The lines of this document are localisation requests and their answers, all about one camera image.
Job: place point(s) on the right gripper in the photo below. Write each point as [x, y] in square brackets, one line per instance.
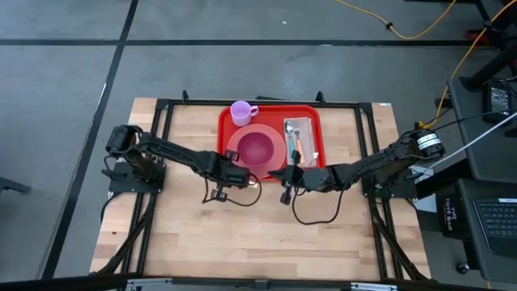
[315, 180]

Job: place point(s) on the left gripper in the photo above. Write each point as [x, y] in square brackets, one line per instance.
[230, 174]

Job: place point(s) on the salmon pink plate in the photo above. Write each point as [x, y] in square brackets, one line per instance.
[279, 155]

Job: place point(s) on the pink-red plastic bowl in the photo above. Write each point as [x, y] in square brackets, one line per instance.
[255, 149]

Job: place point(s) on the beige cloth napkin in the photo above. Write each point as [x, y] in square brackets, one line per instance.
[309, 137]

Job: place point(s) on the light pink plastic mug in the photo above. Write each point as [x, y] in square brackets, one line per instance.
[241, 114]

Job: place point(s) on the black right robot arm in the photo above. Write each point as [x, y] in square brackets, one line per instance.
[383, 157]

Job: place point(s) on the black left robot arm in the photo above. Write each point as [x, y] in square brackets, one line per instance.
[173, 151]

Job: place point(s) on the red plastic tray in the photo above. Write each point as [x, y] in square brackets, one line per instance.
[270, 115]

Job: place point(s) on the silver aluminium bar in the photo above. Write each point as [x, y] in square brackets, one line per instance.
[194, 285]

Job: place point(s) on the black tote bag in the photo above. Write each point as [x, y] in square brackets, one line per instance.
[451, 214]

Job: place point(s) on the black caster wheel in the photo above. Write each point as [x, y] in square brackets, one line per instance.
[463, 268]

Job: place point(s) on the black chair leg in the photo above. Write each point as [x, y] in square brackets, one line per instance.
[14, 185]

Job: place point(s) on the dark grey desk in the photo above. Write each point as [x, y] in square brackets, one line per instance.
[501, 161]

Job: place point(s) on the dark laptop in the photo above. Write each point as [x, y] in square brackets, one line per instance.
[498, 220]

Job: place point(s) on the black power adapter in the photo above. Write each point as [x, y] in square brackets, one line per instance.
[498, 101]

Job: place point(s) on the black stand leg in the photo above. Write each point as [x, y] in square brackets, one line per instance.
[493, 68]

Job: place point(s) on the black aluminium table frame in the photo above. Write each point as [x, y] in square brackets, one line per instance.
[194, 102]

